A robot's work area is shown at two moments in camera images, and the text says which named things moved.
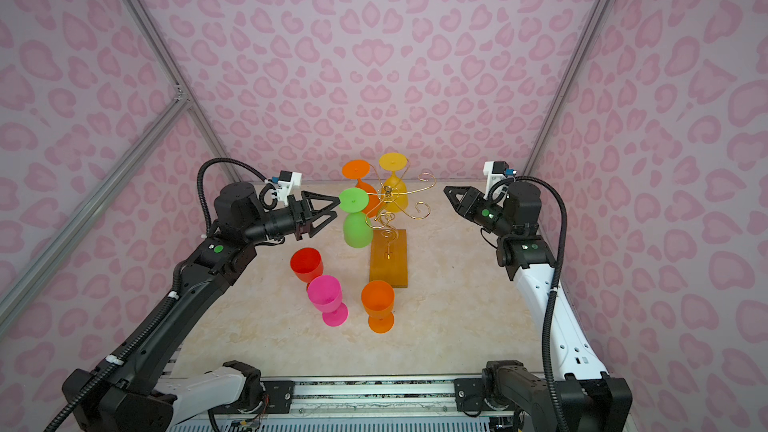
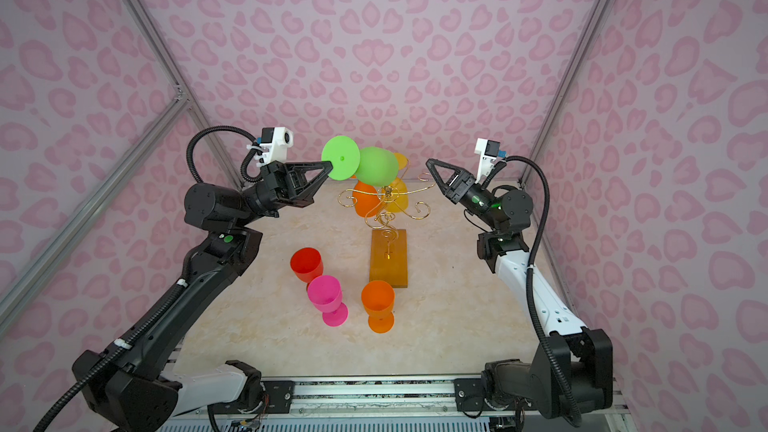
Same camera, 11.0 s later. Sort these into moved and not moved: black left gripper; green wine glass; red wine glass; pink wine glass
Moved: black left gripper; green wine glass
Not moved: pink wine glass; red wine glass
